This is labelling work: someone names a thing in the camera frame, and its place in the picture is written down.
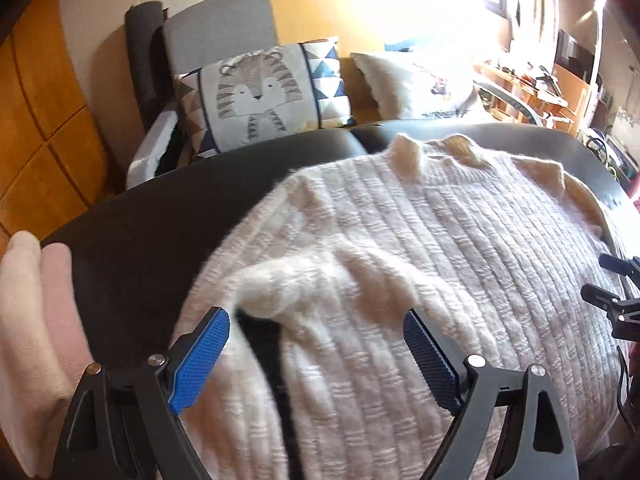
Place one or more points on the chrome metal stand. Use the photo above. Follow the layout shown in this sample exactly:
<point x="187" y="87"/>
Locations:
<point x="596" y="60"/>

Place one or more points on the wooden wardrobe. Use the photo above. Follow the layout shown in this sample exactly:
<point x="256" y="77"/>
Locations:
<point x="40" y="110"/>

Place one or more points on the cream knit sweater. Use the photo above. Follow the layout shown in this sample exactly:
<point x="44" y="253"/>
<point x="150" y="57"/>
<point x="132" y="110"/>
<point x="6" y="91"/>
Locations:
<point x="400" y="260"/>

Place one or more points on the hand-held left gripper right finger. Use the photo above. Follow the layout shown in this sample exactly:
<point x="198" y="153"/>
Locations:
<point x="430" y="360"/>

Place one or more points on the pink patterned curtain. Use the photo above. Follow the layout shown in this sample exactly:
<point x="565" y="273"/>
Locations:
<point x="545" y="0"/>

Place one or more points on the yellow blue grey sofa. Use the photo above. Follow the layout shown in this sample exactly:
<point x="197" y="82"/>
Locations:
<point x="220" y="30"/>

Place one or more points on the black television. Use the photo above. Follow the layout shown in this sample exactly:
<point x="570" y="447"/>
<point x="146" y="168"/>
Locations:
<point x="575" y="50"/>

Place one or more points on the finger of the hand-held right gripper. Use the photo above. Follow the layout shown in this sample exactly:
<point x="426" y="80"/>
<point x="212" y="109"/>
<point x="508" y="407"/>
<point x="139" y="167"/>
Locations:
<point x="600" y="295"/>
<point x="617" y="265"/>

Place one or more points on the wooden desk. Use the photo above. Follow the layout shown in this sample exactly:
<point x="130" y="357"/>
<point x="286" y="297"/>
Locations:
<point x="520" y="92"/>

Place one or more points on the wooden cabinet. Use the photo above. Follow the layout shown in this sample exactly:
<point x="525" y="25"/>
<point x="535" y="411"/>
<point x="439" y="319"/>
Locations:
<point x="575" y="85"/>

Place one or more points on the dark grey draped cloth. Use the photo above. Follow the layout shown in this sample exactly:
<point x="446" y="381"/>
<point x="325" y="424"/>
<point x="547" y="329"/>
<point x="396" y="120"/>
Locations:
<point x="142" y="60"/>

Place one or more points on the tiger print pillow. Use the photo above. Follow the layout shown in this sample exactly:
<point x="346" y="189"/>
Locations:
<point x="260" y="95"/>

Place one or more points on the pale folded cloth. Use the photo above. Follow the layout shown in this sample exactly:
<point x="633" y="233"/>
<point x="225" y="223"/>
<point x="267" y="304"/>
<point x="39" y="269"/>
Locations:
<point x="20" y="335"/>

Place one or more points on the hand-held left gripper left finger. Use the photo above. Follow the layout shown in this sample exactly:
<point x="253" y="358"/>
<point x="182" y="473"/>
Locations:
<point x="200" y="360"/>

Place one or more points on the deer print pillow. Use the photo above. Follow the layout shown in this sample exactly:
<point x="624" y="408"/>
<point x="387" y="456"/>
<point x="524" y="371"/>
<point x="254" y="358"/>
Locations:
<point x="400" y="85"/>

